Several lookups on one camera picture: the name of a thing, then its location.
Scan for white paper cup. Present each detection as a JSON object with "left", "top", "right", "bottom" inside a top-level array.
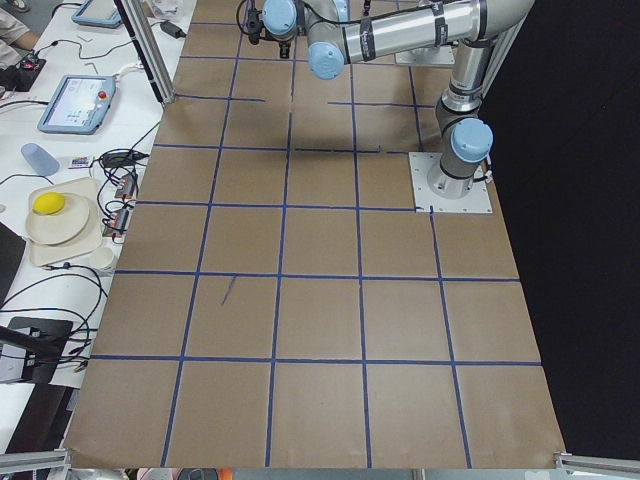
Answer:
[{"left": 89, "top": 247, "right": 118, "bottom": 274}]

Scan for blue plastic cup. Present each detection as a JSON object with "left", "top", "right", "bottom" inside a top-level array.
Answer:
[{"left": 21, "top": 143, "right": 60, "bottom": 176}]

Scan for black power adapter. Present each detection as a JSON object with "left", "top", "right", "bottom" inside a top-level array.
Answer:
[{"left": 160, "top": 21, "right": 186, "bottom": 39}]

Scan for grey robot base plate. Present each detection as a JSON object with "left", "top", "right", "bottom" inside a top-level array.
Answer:
[{"left": 408, "top": 152, "right": 493, "bottom": 214}]

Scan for yellow lemon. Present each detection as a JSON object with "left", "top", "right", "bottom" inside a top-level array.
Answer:
[{"left": 32, "top": 192, "right": 66, "bottom": 215}]

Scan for blue teach pendant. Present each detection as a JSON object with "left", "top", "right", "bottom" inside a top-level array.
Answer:
[
  {"left": 71, "top": 0, "right": 122, "bottom": 29},
  {"left": 37, "top": 75, "right": 116, "bottom": 135}
]

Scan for brown cardboard mat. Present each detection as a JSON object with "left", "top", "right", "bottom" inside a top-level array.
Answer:
[{"left": 65, "top": 1, "right": 563, "bottom": 468}]

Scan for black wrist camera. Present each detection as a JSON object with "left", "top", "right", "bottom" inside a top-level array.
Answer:
[{"left": 245, "top": 7, "right": 264, "bottom": 45}]

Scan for aluminium frame post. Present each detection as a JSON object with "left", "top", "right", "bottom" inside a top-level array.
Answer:
[{"left": 114, "top": 0, "right": 175, "bottom": 105}]

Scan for beige round plate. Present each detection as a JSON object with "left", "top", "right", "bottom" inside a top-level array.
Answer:
[{"left": 25, "top": 194, "right": 90, "bottom": 245}]

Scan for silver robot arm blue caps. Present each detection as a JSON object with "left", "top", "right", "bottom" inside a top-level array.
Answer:
[{"left": 246, "top": 0, "right": 533, "bottom": 200}]

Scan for black camera stand base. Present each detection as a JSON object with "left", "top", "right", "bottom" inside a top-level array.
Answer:
[{"left": 1, "top": 316, "right": 73, "bottom": 384}]

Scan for beige tray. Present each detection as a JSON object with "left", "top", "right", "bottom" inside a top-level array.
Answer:
[{"left": 25, "top": 177, "right": 102, "bottom": 267}]

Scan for small remote control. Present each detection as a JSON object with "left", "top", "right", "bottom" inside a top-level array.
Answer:
[{"left": 68, "top": 156, "right": 94, "bottom": 169}]

